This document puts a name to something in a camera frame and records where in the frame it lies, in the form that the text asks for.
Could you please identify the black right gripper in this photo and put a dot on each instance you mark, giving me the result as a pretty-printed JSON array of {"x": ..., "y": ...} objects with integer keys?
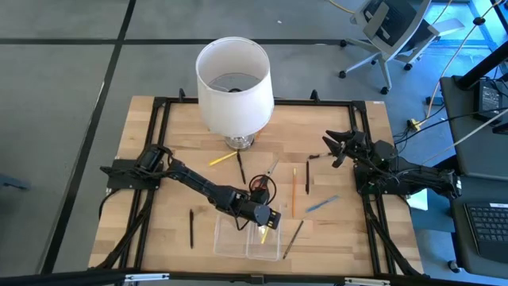
[{"x": 355, "y": 147}]

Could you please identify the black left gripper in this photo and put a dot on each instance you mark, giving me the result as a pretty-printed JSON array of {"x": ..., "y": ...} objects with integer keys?
[{"x": 260, "y": 214}]

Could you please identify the yellow pencil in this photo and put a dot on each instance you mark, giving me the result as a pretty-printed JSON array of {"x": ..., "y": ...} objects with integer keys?
[
  {"x": 264, "y": 235},
  {"x": 222, "y": 159}
]

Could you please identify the short black pen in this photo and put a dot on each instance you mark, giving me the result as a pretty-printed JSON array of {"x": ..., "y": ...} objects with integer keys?
[{"x": 317, "y": 156}]

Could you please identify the clear plastic box lid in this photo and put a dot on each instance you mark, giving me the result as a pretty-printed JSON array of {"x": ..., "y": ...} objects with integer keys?
[{"x": 230, "y": 238}]

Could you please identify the orange pencil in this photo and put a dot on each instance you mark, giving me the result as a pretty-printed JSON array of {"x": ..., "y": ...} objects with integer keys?
[{"x": 294, "y": 194}]

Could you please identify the dark brown pencil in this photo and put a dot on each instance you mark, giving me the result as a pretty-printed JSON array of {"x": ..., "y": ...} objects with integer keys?
[{"x": 293, "y": 239}]

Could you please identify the blue pen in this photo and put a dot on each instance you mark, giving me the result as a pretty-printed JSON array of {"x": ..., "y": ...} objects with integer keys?
[{"x": 321, "y": 204}]

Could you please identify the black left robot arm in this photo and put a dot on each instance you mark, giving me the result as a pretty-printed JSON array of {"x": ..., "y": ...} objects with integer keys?
[{"x": 198, "y": 182}]

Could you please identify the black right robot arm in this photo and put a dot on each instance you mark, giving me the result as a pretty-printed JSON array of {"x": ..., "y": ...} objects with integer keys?
[{"x": 420, "y": 176}]

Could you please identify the yellow plug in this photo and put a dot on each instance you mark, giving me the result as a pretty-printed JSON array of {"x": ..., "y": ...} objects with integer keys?
[{"x": 415, "y": 125}]

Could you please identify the white paper sheet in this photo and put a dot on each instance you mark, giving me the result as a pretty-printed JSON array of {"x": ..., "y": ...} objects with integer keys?
[{"x": 418, "y": 202}]

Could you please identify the white shade table lamp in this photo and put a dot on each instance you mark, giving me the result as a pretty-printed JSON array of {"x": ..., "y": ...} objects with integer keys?
[{"x": 238, "y": 111}]

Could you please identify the grey office chair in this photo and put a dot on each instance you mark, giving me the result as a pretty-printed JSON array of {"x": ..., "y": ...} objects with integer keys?
[{"x": 387, "y": 24}]

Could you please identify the grey side desk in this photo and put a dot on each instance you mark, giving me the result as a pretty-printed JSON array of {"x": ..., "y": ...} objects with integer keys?
[
  {"x": 462, "y": 242},
  {"x": 476, "y": 159}
]

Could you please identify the black power adapter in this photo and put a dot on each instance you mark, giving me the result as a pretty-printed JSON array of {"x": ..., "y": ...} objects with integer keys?
[{"x": 488, "y": 99}]

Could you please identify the black slanted pole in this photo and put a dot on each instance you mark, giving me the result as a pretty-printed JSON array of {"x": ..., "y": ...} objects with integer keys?
[{"x": 482, "y": 67}]

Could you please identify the black keyboard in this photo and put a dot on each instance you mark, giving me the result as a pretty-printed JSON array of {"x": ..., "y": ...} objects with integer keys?
[{"x": 490, "y": 228}]

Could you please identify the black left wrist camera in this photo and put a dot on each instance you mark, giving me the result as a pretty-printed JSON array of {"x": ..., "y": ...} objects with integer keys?
[{"x": 260, "y": 196}]

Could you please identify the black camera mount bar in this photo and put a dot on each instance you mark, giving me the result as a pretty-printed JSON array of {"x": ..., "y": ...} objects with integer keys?
[{"x": 59, "y": 278}]

